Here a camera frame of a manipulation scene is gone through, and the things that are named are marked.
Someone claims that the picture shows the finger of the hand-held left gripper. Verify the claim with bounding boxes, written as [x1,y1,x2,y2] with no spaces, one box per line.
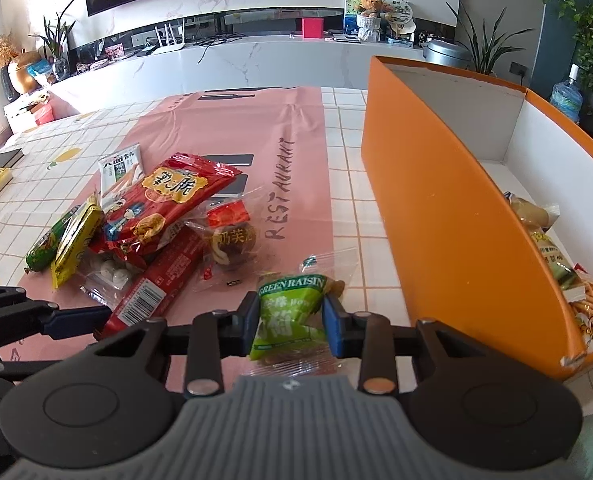
[0,285,113,348]

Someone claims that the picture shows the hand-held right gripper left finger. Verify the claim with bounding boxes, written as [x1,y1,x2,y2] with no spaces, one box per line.
[94,291,261,397]

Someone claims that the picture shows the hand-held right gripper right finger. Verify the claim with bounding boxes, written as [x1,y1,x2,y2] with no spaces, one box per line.
[323,292,481,395]

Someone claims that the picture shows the green raisin packet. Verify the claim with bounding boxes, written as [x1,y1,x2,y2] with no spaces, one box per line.
[241,247,360,377]

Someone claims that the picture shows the clear packet of white balls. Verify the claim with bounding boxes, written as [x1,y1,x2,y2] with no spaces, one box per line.
[80,252,144,311]

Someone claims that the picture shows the green sausage stick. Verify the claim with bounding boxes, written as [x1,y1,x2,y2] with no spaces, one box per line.
[25,205,84,274]

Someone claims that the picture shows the brown pastry packet red label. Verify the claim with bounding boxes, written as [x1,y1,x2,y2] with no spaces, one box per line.
[186,197,262,281]

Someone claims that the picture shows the long red wafer packet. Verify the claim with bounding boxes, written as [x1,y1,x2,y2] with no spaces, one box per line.
[99,227,212,343]

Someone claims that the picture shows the large red snack bag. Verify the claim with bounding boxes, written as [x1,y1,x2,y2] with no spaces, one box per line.
[89,152,243,273]

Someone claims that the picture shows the orange cardboard box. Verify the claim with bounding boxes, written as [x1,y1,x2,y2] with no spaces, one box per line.
[361,55,593,382]

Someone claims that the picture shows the white green biscuit packet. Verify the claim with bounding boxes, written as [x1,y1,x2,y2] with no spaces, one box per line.
[98,146,144,211]

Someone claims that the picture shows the dark book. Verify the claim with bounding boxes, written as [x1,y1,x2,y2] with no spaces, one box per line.
[0,147,24,186]

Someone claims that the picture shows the pink table mat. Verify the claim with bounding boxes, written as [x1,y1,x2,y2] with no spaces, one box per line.
[11,85,363,391]

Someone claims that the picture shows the red white box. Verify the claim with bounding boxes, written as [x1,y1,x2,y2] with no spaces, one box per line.
[4,94,56,127]

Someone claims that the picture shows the bread packet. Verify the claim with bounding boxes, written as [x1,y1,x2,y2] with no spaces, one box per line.
[504,192,560,234]

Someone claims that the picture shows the green yellow snack packet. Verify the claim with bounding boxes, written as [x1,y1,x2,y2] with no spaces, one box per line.
[534,230,585,302]

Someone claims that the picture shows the gold vase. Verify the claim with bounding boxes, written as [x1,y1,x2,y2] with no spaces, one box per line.
[7,50,42,95]

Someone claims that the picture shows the white marble tv console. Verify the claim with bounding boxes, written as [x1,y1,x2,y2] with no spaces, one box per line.
[46,7,427,111]

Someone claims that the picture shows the dried yellow flowers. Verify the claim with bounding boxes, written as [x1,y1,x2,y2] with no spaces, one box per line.
[0,35,20,69]

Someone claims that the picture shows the green plant in glass vase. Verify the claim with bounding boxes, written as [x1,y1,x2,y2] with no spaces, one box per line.
[29,0,77,82]

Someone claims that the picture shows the white router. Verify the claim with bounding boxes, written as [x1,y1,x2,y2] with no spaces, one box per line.
[149,17,187,56]

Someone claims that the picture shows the silver trash can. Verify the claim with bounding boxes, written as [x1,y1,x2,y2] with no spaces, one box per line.
[423,39,470,69]

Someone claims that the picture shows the printed picture card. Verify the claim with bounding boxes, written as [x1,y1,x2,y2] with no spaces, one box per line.
[344,0,365,37]

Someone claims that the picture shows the long-leaf potted plant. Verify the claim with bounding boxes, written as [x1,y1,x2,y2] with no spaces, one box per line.
[447,2,522,79]

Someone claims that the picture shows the blue water bottle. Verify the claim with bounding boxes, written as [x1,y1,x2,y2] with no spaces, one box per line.
[551,64,585,124]

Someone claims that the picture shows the black cables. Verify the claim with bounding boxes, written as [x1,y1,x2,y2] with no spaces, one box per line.
[194,29,244,50]

